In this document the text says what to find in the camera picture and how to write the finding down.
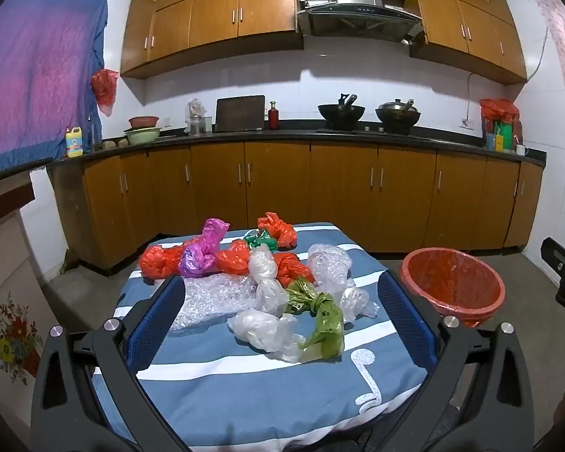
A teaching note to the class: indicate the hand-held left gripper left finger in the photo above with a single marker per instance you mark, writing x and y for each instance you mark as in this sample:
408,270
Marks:
155,325

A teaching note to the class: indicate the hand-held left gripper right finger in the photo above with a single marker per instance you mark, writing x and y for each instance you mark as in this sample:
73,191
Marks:
405,320

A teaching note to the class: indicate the red plastic waste basket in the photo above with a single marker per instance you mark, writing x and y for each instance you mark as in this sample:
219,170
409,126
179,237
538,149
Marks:
406,275

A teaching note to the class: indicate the clear knotted plastic bag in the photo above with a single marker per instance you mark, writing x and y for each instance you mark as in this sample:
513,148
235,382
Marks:
358,303
266,278
263,334

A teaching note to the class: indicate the bubble wrap sheet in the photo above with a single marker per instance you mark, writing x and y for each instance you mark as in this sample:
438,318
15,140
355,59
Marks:
207,301

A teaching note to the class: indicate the red plastic basin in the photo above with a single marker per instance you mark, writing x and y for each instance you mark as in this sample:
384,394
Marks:
143,122
452,280

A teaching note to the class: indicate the light green plastic bag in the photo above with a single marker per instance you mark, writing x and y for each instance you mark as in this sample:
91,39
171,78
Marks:
327,325

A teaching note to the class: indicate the magenta plastic bag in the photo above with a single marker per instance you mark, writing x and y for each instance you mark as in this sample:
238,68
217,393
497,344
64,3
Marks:
202,249

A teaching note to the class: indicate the red knotted plastic bag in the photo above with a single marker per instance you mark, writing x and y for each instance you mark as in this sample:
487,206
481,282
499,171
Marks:
157,261
278,230
233,256
292,268

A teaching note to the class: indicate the white mug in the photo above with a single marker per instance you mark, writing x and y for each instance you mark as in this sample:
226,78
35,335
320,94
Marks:
521,149

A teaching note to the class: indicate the blue striped table cloth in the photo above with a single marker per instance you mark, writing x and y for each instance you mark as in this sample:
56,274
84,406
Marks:
263,400

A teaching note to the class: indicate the dark green plastic bag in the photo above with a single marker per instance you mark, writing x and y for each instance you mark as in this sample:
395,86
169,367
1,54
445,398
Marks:
261,241

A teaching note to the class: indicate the green packet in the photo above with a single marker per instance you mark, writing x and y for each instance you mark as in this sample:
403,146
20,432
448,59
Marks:
504,136

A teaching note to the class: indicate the red bag on packets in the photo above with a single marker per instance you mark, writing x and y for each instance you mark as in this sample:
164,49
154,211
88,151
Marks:
499,109

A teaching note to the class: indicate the kitchen counter with wooden cabinets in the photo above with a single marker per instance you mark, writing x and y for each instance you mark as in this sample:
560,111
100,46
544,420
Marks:
273,188

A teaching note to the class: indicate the green plastic basin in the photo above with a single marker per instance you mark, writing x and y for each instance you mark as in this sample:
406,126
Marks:
142,135

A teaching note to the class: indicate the yellow detergent bottle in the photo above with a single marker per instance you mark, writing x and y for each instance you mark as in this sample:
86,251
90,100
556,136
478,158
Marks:
74,143

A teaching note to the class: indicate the black wok with lid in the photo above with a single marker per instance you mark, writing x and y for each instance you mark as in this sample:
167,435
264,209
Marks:
398,115

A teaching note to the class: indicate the clear plastic covered jar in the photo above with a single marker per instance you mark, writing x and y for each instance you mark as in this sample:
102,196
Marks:
195,115

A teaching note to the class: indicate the black open wok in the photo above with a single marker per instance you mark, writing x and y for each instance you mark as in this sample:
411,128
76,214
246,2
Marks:
341,113

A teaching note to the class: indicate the dark cutting board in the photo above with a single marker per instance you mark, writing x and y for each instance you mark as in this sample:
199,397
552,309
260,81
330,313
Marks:
240,113

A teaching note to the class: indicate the red bottle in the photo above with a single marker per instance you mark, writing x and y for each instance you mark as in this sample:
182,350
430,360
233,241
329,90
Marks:
274,117

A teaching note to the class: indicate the red hanging plastic bag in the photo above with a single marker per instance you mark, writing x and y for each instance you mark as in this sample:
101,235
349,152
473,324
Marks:
105,89

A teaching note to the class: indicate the blue purple hanging cloth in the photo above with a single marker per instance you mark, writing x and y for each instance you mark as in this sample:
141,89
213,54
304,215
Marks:
37,80

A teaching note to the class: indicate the steel range hood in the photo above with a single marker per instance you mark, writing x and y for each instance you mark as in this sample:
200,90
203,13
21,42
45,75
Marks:
358,9

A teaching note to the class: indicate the flower wall decal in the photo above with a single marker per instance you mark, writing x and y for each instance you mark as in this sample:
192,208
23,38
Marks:
14,334

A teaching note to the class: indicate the white wall socket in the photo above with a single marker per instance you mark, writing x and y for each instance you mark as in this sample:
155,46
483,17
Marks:
466,123

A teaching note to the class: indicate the wooden wall cabinets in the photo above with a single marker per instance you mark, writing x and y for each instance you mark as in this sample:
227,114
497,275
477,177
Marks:
216,9

